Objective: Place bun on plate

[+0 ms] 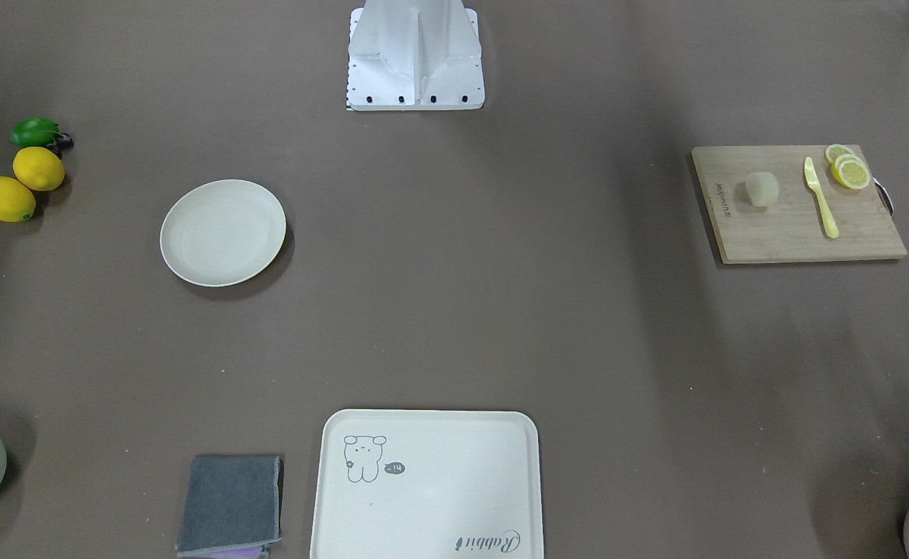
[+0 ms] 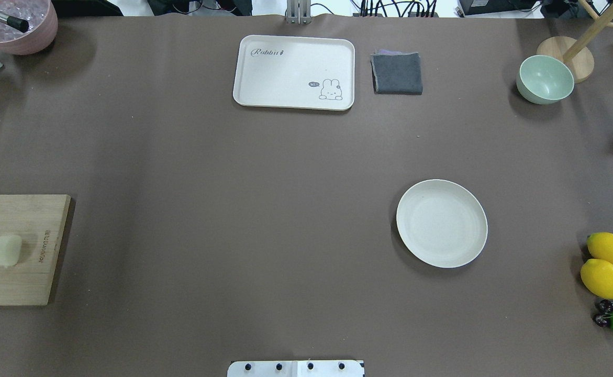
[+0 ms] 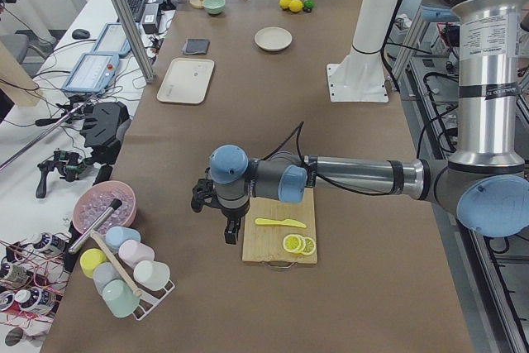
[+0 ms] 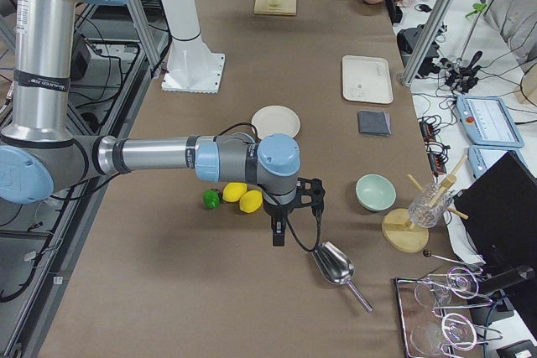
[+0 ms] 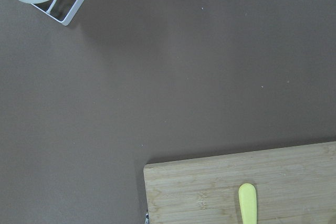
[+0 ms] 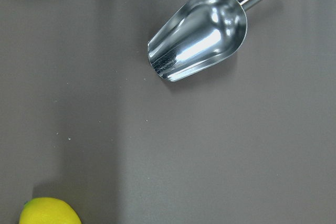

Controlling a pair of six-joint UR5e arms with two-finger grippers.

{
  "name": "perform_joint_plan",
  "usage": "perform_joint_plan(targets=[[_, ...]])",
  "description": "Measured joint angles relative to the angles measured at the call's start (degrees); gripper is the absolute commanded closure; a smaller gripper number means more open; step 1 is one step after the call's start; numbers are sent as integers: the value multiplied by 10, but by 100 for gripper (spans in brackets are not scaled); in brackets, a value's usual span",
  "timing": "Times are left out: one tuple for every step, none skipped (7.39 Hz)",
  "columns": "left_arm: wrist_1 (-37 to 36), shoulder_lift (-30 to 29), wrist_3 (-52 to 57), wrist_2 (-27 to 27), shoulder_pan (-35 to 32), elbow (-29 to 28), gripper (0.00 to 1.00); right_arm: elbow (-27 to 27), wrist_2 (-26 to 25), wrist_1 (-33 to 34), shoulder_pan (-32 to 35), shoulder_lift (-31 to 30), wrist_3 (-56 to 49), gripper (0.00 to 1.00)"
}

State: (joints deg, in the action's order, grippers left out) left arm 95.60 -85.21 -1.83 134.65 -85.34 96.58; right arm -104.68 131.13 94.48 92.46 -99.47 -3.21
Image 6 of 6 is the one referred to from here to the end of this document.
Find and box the steel metal scoop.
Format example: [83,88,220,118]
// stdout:
[148,0,262,82]

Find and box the yellow lemon near lime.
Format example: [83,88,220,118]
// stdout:
[19,197,82,223]

